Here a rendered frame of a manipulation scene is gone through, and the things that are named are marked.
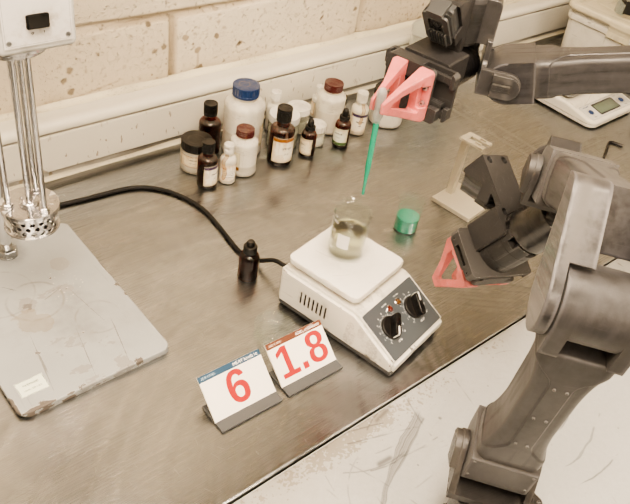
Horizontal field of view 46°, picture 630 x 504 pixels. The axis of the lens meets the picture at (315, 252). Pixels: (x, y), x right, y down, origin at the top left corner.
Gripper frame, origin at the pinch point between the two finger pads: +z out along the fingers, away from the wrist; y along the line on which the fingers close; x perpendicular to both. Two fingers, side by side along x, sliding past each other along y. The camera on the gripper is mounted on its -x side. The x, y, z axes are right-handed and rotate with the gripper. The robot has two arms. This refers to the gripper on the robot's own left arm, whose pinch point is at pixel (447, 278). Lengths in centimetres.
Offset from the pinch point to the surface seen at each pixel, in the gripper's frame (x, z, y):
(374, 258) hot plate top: -6.4, 7.7, 4.5
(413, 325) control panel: 3.8, 7.3, 1.7
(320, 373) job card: 7.4, 12.6, 14.8
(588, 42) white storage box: -64, 18, -89
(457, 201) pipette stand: -19.9, 17.0, -25.4
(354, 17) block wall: -66, 26, -24
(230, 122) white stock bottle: -42, 30, 8
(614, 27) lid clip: -62, 10, -88
